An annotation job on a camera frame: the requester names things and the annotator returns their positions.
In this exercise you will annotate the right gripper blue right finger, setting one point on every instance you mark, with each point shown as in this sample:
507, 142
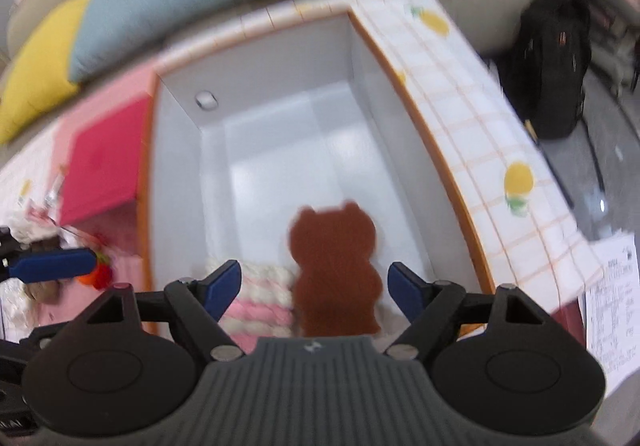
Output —
431, 310

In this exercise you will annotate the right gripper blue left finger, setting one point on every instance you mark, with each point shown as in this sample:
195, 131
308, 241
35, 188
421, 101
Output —
196, 309

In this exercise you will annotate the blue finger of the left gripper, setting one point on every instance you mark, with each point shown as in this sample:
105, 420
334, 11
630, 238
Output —
30, 264

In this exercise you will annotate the orange knitted ball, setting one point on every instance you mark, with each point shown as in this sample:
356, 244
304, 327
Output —
101, 276

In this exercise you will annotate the pink white knitted item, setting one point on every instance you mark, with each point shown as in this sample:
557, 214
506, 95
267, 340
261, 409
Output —
263, 307

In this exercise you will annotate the brown bear plush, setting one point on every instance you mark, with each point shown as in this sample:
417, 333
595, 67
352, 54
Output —
337, 287

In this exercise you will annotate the pink mat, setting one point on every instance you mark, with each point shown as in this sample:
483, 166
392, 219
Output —
126, 241

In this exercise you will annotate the red lidded plastic box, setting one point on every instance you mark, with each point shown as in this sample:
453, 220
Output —
102, 177

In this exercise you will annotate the checked lemon tablecloth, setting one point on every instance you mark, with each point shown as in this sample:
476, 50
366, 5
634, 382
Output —
528, 233

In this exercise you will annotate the orange white storage box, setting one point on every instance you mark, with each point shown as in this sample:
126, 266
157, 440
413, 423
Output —
309, 114

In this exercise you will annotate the yellow cushion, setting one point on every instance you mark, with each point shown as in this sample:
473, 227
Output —
39, 79

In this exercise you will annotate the white printed paper sheet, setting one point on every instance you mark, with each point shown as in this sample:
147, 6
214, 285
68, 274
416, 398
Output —
610, 310

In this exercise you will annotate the black backpack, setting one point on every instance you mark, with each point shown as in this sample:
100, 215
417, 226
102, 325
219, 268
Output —
542, 75

